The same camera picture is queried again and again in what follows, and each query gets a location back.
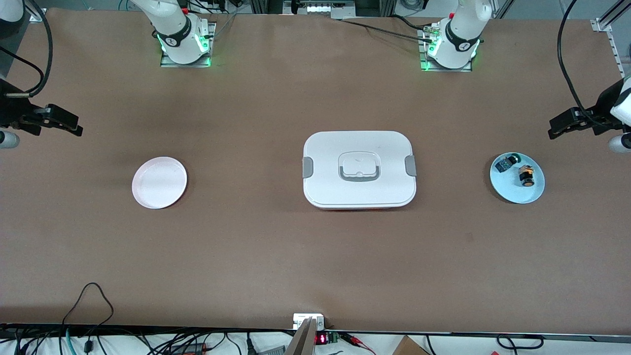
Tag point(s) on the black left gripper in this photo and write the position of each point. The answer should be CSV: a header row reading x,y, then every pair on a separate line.
x,y
602,109

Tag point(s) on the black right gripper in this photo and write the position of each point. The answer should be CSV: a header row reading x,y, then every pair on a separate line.
x,y
11,112

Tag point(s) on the orange and black switch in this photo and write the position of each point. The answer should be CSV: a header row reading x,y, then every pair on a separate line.
x,y
526,176

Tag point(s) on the light blue round plate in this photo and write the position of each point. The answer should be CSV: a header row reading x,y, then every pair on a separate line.
x,y
512,190

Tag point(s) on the pink round plate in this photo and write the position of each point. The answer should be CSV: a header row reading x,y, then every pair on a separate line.
x,y
158,183

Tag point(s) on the white lidded container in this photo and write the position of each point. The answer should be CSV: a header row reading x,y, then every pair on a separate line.
x,y
360,192

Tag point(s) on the brown cardboard piece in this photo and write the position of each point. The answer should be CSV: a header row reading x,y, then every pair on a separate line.
x,y
408,346

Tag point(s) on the aluminium profile bar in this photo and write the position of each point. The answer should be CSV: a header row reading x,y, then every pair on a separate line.
x,y
301,340

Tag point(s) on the small red digit display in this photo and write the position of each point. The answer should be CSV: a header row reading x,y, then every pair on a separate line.
x,y
321,338

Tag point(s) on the short aluminium frame corner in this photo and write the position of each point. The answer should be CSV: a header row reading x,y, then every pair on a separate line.
x,y
35,12

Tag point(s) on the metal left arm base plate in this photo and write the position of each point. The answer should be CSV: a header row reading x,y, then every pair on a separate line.
x,y
425,54

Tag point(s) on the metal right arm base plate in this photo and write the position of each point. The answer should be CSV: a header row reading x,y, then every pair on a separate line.
x,y
211,34

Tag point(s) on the small silver mounting bracket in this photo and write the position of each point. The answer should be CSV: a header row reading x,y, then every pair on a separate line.
x,y
301,318

